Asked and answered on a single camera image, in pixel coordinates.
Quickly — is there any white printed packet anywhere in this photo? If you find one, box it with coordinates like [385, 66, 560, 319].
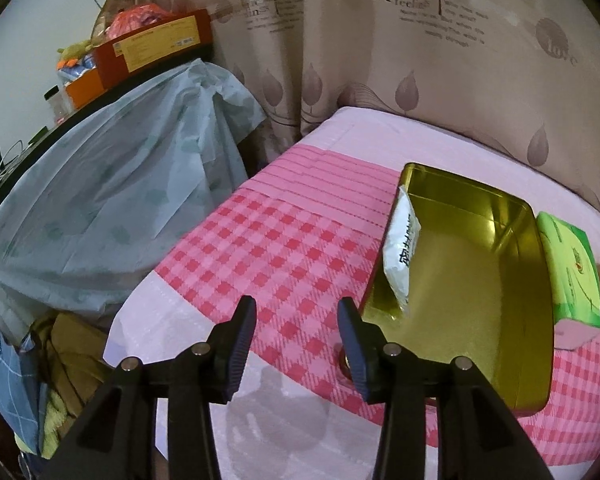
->
[380, 185, 422, 317]

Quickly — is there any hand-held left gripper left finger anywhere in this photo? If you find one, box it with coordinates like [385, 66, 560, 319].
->
[40, 296, 257, 480]

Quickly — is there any tangle of cables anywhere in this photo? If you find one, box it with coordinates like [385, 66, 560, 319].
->
[0, 142, 26, 201]

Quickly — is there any small orange box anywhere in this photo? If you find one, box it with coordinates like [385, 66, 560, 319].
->
[65, 67, 103, 108]

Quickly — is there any red plastic bag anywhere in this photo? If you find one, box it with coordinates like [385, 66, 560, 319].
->
[105, 4, 173, 41]

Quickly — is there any pink plaid bed sheet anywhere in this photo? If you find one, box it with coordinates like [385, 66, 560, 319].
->
[102, 105, 600, 480]

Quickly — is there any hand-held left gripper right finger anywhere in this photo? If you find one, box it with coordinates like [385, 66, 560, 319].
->
[337, 297, 556, 480]

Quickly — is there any yellow-green plush toy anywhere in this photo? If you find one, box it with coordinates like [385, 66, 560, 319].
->
[57, 40, 98, 59]

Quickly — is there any beige leaf print curtain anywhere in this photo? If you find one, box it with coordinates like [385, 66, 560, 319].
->
[115, 0, 600, 221]

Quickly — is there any large orange cardboard box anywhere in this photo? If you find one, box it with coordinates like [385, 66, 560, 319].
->
[94, 9, 213, 92]

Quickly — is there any green tissue pack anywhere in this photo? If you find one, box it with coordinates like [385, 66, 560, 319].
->
[536, 211, 600, 351]

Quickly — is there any blue checked cloth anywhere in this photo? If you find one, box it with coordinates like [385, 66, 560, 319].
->
[0, 325, 48, 443]

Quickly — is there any clear plastic jar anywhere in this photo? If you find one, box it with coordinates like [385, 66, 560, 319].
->
[44, 86, 73, 122]

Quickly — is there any gold tin box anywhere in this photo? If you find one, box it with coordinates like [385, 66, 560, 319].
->
[358, 162, 555, 417]

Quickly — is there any blue-grey plastic cover sheet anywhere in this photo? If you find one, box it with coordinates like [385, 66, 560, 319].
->
[0, 57, 268, 331]

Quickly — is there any pile of brown yellow clothes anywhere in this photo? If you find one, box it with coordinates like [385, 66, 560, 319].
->
[30, 312, 113, 461]

